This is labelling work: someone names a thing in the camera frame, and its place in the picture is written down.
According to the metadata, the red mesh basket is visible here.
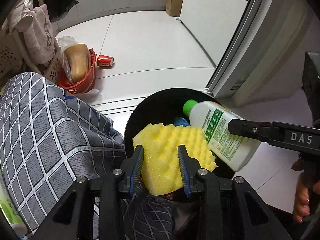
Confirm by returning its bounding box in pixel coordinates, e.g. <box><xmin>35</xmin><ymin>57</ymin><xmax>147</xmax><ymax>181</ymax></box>
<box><xmin>57</xmin><ymin>48</ymin><xmax>97</xmax><ymax>95</ymax></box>

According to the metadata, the white bottle green cap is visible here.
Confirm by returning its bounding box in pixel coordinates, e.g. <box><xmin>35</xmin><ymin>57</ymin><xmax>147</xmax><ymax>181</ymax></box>
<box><xmin>183</xmin><ymin>99</ymin><xmax>262</xmax><ymax>172</ymax></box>

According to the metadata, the white refrigerator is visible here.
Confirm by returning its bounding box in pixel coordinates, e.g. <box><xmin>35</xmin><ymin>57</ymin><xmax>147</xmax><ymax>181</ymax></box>
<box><xmin>179</xmin><ymin>0</ymin><xmax>258</xmax><ymax>31</ymax></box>

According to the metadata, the black trash bin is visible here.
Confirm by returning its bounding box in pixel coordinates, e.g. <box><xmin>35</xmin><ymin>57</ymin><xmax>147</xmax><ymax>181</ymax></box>
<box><xmin>124</xmin><ymin>87</ymin><xmax>241</xmax><ymax>198</ymax></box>

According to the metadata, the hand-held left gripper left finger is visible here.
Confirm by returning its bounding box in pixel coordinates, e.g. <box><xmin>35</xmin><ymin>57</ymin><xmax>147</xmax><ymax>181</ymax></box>
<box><xmin>35</xmin><ymin>145</ymin><xmax>145</xmax><ymax>240</ymax></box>

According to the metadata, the beige perforated storage cart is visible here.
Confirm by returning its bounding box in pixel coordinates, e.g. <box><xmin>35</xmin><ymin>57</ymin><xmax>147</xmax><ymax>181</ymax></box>
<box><xmin>0</xmin><ymin>0</ymin><xmax>63</xmax><ymax>81</ymax></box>

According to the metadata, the person's right hand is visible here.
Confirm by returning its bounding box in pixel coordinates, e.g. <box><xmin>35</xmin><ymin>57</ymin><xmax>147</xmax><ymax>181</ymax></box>
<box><xmin>291</xmin><ymin>159</ymin><xmax>314</xmax><ymax>223</ymax></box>

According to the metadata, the cardboard box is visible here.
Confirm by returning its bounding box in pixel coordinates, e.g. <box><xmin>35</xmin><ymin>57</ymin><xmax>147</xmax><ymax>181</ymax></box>
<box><xmin>165</xmin><ymin>0</ymin><xmax>182</xmax><ymax>17</ymax></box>

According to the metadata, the grey sliding door frame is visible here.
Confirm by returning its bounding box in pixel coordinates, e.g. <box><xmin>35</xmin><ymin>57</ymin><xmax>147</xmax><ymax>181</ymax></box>
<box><xmin>205</xmin><ymin>0</ymin><xmax>320</xmax><ymax>106</ymax></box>

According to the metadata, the red paper cup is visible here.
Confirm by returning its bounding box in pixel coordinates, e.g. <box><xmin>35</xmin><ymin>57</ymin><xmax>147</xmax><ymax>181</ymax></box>
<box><xmin>96</xmin><ymin>54</ymin><xmax>115</xmax><ymax>67</ymax></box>

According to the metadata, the green plastic bag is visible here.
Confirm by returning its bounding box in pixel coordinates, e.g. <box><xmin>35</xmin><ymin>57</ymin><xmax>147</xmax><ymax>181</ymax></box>
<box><xmin>0</xmin><ymin>175</ymin><xmax>25</xmax><ymax>227</ymax></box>

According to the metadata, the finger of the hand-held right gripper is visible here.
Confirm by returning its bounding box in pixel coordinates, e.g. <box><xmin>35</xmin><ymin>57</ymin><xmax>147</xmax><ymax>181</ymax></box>
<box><xmin>228</xmin><ymin>119</ymin><xmax>284</xmax><ymax>145</ymax></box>

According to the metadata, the yellow ridged sponge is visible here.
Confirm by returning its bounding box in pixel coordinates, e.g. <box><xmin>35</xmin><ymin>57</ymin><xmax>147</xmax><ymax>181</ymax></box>
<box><xmin>132</xmin><ymin>124</ymin><xmax>217</xmax><ymax>195</ymax></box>

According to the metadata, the grey checked tablecloth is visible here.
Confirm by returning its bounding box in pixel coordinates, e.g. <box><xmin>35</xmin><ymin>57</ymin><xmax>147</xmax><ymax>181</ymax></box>
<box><xmin>0</xmin><ymin>72</ymin><xmax>176</xmax><ymax>240</ymax></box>

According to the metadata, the blue plastic bag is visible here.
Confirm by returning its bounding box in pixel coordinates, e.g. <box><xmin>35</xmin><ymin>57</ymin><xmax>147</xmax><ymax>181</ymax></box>
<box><xmin>173</xmin><ymin>116</ymin><xmax>192</xmax><ymax>128</ymax></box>

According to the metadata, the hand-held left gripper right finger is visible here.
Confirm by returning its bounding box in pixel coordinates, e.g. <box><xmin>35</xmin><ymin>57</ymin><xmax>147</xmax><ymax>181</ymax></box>
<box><xmin>177</xmin><ymin>144</ymin><xmax>292</xmax><ymax>240</ymax></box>

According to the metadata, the floral pink cloth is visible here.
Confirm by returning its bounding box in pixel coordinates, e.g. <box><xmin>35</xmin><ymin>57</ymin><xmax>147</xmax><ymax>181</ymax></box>
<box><xmin>7</xmin><ymin>4</ymin><xmax>55</xmax><ymax>65</ymax></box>

